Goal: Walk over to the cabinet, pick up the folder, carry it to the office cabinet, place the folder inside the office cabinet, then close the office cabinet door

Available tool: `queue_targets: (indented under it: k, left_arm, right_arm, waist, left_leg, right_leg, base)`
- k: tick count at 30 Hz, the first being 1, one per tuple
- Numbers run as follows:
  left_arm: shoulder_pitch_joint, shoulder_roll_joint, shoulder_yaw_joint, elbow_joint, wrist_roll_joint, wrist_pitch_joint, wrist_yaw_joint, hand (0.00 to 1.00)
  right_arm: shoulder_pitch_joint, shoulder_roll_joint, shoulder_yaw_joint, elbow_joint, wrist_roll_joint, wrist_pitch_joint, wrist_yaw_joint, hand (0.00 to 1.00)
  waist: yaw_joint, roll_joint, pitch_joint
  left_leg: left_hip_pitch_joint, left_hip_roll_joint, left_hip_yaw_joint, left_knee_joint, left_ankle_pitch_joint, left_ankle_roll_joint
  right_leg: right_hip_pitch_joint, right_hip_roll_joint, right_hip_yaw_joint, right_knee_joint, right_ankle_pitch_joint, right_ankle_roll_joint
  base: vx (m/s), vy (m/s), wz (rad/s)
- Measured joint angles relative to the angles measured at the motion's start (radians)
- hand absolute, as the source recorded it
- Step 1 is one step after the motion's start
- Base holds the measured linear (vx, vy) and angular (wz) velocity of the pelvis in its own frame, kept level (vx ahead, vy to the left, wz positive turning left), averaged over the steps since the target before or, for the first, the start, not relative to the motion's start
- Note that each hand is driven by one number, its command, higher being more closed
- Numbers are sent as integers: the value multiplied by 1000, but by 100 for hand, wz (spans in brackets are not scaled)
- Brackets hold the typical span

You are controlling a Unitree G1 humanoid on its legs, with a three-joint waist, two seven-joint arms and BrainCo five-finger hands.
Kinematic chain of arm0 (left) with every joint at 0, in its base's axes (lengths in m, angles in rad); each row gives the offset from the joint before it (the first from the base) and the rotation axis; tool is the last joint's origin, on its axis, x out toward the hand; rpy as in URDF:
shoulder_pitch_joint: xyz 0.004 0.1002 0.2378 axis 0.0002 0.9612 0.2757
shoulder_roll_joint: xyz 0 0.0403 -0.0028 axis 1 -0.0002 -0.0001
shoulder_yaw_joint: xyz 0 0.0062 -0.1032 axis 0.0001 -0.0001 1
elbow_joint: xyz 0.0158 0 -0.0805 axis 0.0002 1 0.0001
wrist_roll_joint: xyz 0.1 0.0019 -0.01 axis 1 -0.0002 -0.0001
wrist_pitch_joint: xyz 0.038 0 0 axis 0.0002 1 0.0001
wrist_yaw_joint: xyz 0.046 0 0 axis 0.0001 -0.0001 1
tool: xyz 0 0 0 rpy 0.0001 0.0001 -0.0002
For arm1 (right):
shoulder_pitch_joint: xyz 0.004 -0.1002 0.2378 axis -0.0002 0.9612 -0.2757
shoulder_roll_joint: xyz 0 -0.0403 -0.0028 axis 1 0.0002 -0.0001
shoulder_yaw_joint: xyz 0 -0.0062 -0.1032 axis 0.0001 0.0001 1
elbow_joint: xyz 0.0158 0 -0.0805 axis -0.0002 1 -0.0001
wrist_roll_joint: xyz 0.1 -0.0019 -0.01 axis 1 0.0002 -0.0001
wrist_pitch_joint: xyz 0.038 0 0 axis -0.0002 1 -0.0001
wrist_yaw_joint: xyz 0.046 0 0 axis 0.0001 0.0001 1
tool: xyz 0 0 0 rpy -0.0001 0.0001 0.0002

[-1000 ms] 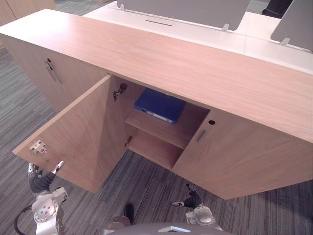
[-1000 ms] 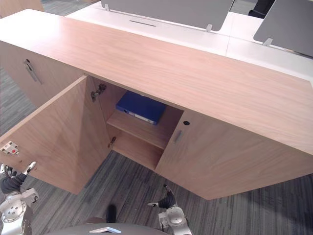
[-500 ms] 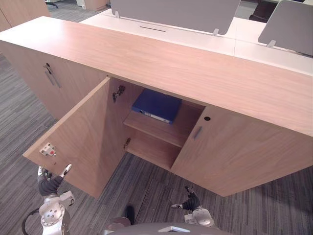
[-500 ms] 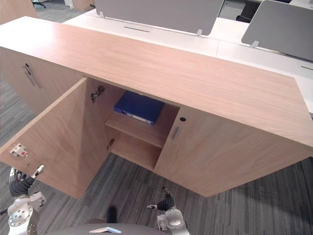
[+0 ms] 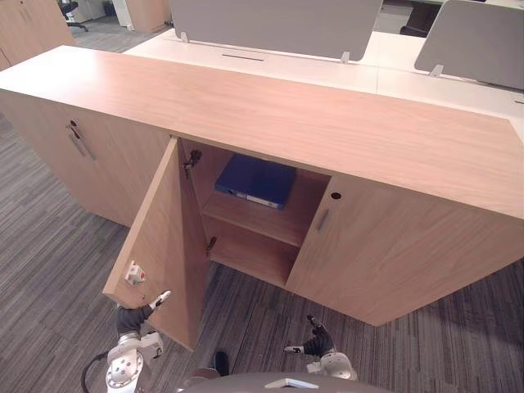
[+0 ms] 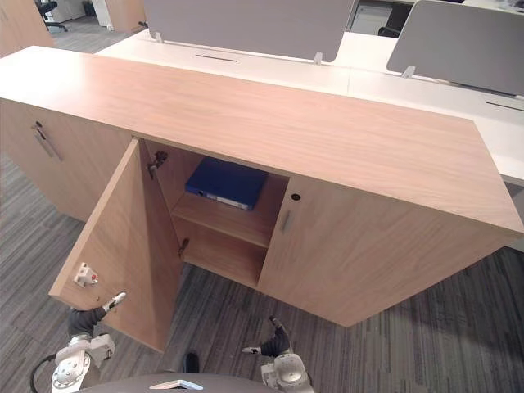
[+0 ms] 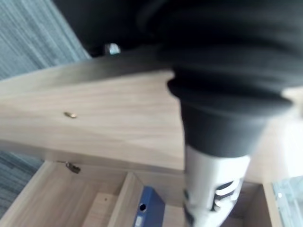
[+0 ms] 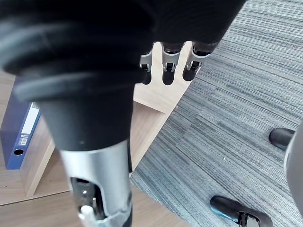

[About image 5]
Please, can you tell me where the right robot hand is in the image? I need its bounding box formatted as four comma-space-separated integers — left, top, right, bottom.
283, 314, 337, 358

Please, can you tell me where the closed cabinet door with key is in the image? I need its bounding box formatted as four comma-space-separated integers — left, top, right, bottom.
0, 88, 175, 228

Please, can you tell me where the wooden tall cabinet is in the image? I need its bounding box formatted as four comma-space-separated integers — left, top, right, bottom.
0, 0, 77, 71

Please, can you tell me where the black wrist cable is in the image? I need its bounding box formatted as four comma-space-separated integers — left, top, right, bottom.
80, 350, 111, 393

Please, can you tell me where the grey desk divider panel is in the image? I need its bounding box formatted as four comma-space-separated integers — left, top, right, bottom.
169, 0, 384, 63
413, 0, 524, 92

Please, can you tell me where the open wooden cabinet door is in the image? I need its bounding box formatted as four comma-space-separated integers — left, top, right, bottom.
102, 136, 210, 352

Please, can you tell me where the dark robot foot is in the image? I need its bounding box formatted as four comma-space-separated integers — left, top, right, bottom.
212, 350, 230, 377

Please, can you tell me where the wooden cabinet shelf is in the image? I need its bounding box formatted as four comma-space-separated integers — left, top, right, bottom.
201, 171, 328, 248

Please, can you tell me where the closed cabinet door with handle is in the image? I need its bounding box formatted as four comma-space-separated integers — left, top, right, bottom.
285, 174, 524, 328

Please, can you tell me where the black office chair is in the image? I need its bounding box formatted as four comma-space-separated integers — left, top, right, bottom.
57, 0, 89, 33

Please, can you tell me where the white door lock latch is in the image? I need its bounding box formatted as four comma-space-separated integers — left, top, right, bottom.
124, 260, 147, 287

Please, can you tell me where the wooden low cabinet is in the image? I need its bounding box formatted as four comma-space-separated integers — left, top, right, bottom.
0, 44, 524, 328

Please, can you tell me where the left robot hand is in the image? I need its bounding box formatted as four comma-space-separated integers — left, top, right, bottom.
114, 290, 172, 337

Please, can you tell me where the blue folder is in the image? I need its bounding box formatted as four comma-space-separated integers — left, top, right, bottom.
215, 153, 297, 211

